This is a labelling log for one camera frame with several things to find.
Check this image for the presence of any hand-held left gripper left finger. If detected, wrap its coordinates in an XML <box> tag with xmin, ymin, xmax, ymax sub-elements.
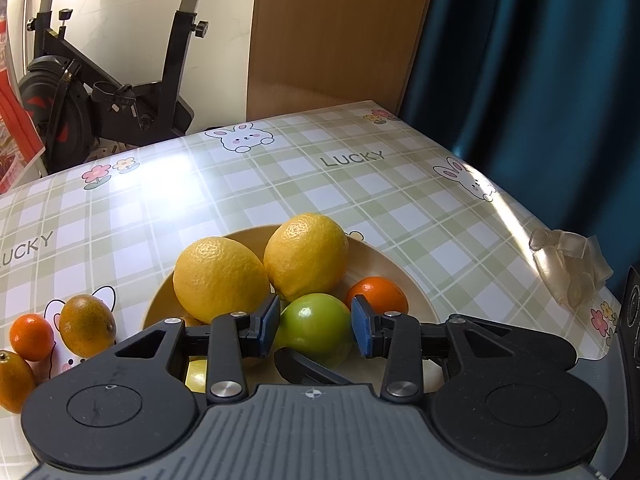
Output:
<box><xmin>112</xmin><ymin>294</ymin><xmax>282</xmax><ymax>405</ymax></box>

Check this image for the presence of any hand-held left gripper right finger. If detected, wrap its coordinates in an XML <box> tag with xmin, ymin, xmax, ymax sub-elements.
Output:
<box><xmin>351</xmin><ymin>295</ymin><xmax>516</xmax><ymax>403</ymax></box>

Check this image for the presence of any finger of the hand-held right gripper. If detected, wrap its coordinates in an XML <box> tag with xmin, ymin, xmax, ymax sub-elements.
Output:
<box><xmin>274</xmin><ymin>347</ymin><xmax>353</xmax><ymax>387</ymax></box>

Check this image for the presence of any small orange tangerine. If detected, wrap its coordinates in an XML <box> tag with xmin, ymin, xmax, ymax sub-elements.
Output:
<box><xmin>10</xmin><ymin>313</ymin><xmax>56</xmax><ymax>362</ymax></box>
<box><xmin>345</xmin><ymin>276</ymin><xmax>409</xmax><ymax>318</ymax></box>

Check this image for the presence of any cream round plate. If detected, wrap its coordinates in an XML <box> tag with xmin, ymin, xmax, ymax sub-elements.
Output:
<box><xmin>140</xmin><ymin>223</ymin><xmax>442</xmax><ymax>391</ymax></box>

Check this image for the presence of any yellow lemon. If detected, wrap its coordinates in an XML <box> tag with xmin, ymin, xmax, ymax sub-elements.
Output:
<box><xmin>263</xmin><ymin>213</ymin><xmax>351</xmax><ymax>303</ymax></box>
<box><xmin>172</xmin><ymin>236</ymin><xmax>271</xmax><ymax>325</ymax></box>

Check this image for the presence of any yellowish green apple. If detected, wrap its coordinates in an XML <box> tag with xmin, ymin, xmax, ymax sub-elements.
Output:
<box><xmin>185</xmin><ymin>357</ymin><xmax>208</xmax><ymax>393</ymax></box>

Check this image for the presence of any green checked tablecloth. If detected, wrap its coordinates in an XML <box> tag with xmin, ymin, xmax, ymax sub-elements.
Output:
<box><xmin>0</xmin><ymin>100</ymin><xmax>623</xmax><ymax>411</ymax></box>

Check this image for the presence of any brownish green orange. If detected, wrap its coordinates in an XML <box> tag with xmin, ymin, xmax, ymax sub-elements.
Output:
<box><xmin>59</xmin><ymin>294</ymin><xmax>117</xmax><ymax>356</ymax></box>

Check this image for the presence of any black exercise bike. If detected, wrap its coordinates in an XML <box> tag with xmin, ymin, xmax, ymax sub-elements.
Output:
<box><xmin>0</xmin><ymin>0</ymin><xmax>258</xmax><ymax>176</ymax></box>

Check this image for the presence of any dark orange oval citrus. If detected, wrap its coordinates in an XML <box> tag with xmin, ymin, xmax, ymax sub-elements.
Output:
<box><xmin>0</xmin><ymin>350</ymin><xmax>37</xmax><ymax>414</ymax></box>

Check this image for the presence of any blue curtain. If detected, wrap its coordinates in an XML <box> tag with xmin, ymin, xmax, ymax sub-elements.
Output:
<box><xmin>400</xmin><ymin>0</ymin><xmax>640</xmax><ymax>271</ymax></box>

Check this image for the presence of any wooden cabinet panel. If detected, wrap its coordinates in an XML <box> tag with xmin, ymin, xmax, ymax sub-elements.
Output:
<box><xmin>247</xmin><ymin>0</ymin><xmax>441</xmax><ymax>121</ymax></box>

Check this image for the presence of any pink printed wall tapestry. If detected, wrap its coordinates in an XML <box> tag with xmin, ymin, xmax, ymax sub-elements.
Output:
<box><xmin>0</xmin><ymin>5</ymin><xmax>47</xmax><ymax>196</ymax></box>

